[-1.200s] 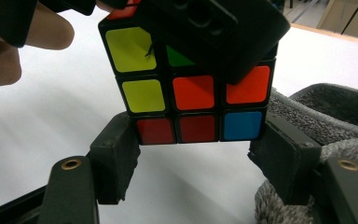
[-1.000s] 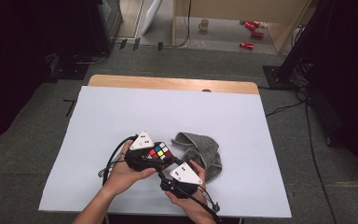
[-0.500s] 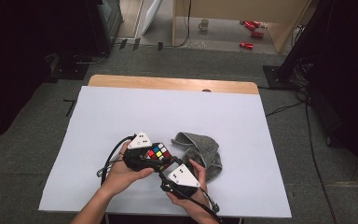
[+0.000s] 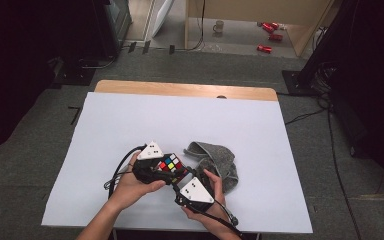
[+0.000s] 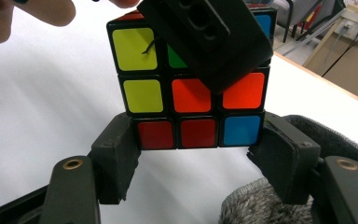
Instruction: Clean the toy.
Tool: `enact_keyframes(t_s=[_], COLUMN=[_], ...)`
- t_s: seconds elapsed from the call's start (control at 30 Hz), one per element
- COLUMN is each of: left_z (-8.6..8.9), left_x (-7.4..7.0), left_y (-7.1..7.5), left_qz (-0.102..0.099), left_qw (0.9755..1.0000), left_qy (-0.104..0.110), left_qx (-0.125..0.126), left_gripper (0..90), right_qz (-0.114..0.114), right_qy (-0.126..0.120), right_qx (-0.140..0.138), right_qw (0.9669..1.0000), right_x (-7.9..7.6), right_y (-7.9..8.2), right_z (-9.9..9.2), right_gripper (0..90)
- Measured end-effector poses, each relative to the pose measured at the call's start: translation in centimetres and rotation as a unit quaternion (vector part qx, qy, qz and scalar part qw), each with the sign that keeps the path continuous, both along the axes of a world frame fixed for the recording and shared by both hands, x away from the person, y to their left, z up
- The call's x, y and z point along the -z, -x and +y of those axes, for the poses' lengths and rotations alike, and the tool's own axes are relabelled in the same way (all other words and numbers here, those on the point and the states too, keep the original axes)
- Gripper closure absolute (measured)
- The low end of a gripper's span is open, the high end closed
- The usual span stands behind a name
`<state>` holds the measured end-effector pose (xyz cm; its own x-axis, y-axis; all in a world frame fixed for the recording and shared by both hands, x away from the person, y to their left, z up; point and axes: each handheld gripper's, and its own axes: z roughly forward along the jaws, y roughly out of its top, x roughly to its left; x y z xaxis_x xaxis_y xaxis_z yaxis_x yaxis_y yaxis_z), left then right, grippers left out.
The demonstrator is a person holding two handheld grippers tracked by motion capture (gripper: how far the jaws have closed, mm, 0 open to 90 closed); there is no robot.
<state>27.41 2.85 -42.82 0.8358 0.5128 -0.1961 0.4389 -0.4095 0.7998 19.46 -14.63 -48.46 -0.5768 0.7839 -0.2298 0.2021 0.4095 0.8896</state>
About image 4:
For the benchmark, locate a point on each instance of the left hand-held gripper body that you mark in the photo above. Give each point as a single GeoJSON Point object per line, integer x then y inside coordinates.
{"type": "Point", "coordinates": [150, 156]}

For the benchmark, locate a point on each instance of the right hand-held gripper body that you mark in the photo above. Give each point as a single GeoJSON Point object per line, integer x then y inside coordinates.
{"type": "Point", "coordinates": [195, 195]}

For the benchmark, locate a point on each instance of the colourful puzzle cube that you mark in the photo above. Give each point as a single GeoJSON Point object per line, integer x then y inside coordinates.
{"type": "Point", "coordinates": [170, 163]}

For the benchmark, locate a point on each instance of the grey fluffy cloth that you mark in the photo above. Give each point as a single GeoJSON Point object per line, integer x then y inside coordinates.
{"type": "Point", "coordinates": [223, 160]}

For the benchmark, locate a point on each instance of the person's right hand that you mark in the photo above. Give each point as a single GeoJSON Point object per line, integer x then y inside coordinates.
{"type": "Point", "coordinates": [218, 200]}

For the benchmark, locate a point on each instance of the person's left hand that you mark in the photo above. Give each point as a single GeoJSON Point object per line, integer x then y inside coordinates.
{"type": "Point", "coordinates": [126, 190]}

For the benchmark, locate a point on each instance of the white table sheet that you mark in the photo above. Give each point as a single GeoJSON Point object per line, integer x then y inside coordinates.
{"type": "Point", "coordinates": [180, 120]}

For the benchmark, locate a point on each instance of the wooden table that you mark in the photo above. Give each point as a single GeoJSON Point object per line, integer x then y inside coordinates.
{"type": "Point", "coordinates": [180, 89]}

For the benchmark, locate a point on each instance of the black floor tape corner mark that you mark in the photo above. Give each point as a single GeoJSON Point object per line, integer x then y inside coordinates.
{"type": "Point", "coordinates": [76, 115]}

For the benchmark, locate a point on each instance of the black stand base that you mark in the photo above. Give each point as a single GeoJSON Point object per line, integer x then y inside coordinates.
{"type": "Point", "coordinates": [75, 76]}
{"type": "Point", "coordinates": [295, 83]}

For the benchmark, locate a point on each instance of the dark cabinet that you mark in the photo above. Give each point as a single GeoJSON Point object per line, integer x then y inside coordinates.
{"type": "Point", "coordinates": [106, 33]}

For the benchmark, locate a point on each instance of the white board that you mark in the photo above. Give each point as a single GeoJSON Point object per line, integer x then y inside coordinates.
{"type": "Point", "coordinates": [163, 16]}

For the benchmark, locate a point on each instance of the red can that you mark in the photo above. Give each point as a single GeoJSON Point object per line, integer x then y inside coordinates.
{"type": "Point", "coordinates": [267, 27]}
{"type": "Point", "coordinates": [276, 37]}
{"type": "Point", "coordinates": [264, 49]}
{"type": "Point", "coordinates": [275, 25]}

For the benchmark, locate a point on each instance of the grey mug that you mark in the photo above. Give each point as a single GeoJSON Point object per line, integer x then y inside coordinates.
{"type": "Point", "coordinates": [218, 26]}

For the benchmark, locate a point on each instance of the dark curtain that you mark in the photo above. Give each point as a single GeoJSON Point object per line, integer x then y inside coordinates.
{"type": "Point", "coordinates": [380, 66]}

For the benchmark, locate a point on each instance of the black stand post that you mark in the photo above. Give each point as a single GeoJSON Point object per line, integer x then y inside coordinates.
{"type": "Point", "coordinates": [326, 40]}

